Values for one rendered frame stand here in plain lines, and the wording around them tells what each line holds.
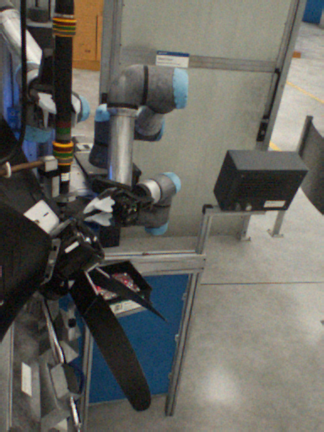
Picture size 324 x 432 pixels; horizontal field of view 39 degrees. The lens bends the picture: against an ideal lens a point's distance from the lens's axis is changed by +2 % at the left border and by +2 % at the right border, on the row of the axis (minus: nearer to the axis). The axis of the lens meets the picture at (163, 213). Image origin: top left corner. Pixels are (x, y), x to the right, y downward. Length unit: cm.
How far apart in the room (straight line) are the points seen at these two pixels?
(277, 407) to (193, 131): 171
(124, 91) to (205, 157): 184
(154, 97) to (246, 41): 170
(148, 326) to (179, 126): 156
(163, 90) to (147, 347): 103
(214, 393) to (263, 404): 23
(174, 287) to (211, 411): 76
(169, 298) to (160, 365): 35
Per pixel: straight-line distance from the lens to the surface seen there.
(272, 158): 159
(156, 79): 139
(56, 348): 93
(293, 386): 255
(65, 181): 102
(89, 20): 852
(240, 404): 238
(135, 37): 282
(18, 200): 100
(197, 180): 322
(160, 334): 189
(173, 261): 166
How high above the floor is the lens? 176
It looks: 28 degrees down
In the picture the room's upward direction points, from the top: 8 degrees clockwise
